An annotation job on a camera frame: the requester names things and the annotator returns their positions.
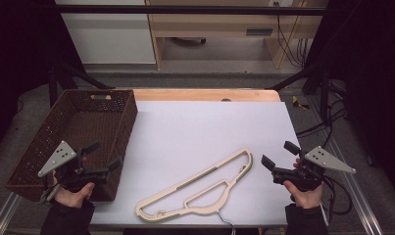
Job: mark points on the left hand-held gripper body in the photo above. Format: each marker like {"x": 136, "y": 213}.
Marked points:
{"x": 59, "y": 156}

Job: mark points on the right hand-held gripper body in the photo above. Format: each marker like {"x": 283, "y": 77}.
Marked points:
{"x": 329, "y": 161}

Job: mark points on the brown woven basket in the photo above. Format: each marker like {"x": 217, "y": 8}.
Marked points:
{"x": 87, "y": 124}

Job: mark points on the cream plastic clothes hanger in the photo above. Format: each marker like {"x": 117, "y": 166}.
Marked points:
{"x": 203, "y": 210}

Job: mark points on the person's right hand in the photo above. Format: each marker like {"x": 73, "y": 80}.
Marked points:
{"x": 306, "y": 199}

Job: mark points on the person's left hand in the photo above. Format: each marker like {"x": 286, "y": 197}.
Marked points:
{"x": 74, "y": 199}

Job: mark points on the yellow and black tool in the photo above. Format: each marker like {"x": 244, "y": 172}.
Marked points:
{"x": 298, "y": 103}

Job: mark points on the black metal stand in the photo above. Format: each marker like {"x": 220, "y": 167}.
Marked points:
{"x": 324, "y": 91}
{"x": 53, "y": 84}

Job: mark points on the white table cover sheet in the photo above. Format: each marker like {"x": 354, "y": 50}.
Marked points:
{"x": 198, "y": 130}

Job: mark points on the black curtain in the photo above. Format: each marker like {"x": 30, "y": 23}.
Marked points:
{"x": 18, "y": 65}
{"x": 374, "y": 81}

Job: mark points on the white cabinet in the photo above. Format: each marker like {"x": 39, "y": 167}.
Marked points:
{"x": 110, "y": 39}

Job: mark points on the light wooden desk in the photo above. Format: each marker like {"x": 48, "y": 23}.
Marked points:
{"x": 218, "y": 24}

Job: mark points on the black metal crossbar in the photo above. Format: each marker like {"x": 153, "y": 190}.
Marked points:
{"x": 185, "y": 9}

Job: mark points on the aluminium rail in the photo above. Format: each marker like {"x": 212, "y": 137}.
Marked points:
{"x": 358, "y": 196}
{"x": 5, "y": 212}

